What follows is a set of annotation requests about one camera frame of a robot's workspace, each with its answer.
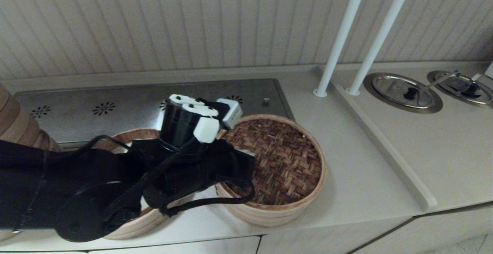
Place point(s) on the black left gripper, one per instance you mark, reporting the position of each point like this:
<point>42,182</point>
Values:
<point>227,165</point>

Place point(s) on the woven bamboo steamer lid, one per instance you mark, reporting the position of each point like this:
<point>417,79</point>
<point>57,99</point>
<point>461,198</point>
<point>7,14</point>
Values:
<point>285,157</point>

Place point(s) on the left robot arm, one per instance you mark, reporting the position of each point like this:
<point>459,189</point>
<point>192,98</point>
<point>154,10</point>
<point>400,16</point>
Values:
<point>57,177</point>

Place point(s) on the right bamboo steamer basket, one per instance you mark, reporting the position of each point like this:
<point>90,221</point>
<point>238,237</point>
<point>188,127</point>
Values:
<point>277,216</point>

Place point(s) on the near round steel lid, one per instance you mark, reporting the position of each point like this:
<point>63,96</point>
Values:
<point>367,89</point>

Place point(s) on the bamboo steamer basket with cloth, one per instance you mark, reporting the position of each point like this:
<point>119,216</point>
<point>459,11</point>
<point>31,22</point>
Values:
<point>131,229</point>

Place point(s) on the far round steel lid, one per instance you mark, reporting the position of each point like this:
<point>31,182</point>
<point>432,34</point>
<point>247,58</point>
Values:
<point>430,78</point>

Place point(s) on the beige cabinet door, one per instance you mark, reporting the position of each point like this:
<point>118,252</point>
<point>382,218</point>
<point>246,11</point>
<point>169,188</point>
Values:
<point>308,238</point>
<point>443,227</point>
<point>192,246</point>

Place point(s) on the stainless steel steam panel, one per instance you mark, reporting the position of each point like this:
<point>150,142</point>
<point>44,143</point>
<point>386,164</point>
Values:
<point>115,92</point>

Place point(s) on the white round pole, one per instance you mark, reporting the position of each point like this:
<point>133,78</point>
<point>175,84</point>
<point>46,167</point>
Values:
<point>341,38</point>
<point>379,34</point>

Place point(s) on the stack of bamboo steamers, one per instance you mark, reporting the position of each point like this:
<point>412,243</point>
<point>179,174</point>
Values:
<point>15,126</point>

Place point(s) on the small white box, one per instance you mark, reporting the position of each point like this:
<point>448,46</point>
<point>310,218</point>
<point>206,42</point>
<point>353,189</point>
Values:
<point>490,70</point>

